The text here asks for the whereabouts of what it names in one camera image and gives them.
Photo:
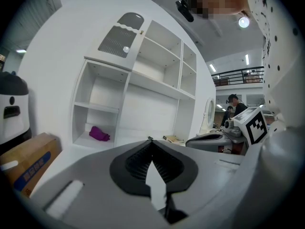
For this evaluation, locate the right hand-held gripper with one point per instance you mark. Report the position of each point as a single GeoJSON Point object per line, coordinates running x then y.
{"type": "Point", "coordinates": [252, 125]}

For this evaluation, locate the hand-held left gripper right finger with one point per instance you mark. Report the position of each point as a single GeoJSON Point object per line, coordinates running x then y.
{"type": "Point", "coordinates": [214, 182]}

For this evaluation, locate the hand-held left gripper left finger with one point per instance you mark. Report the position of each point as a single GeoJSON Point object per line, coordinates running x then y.
{"type": "Point", "coordinates": [95, 187]}

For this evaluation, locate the white desk with shelf hutch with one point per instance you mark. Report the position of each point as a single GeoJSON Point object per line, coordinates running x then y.
{"type": "Point", "coordinates": [147, 108]}

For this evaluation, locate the beige flat box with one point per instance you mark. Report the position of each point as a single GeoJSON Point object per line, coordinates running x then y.
{"type": "Point", "coordinates": [174, 139]}

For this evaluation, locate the purple cloth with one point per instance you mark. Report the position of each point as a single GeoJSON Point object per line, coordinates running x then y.
{"type": "Point", "coordinates": [98, 133]}

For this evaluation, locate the small black object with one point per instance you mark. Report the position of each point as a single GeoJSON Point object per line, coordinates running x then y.
{"type": "Point", "coordinates": [150, 138]}

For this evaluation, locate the brown cardboard box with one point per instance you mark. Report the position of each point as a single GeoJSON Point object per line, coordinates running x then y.
{"type": "Point", "coordinates": [31, 156]}

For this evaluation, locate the long ceiling light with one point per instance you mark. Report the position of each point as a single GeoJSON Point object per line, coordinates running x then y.
{"type": "Point", "coordinates": [21, 51]}
{"type": "Point", "coordinates": [213, 68]}
{"type": "Point", "coordinates": [247, 59]}

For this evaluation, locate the black balcony railing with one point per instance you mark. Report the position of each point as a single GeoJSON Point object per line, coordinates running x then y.
{"type": "Point", "coordinates": [238, 74]}

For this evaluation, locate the round ceiling lamp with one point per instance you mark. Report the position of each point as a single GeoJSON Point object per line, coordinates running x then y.
{"type": "Point", "coordinates": [244, 22]}

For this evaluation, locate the black head-mounted camera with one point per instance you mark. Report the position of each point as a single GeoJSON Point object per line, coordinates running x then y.
{"type": "Point", "coordinates": [186, 11]}

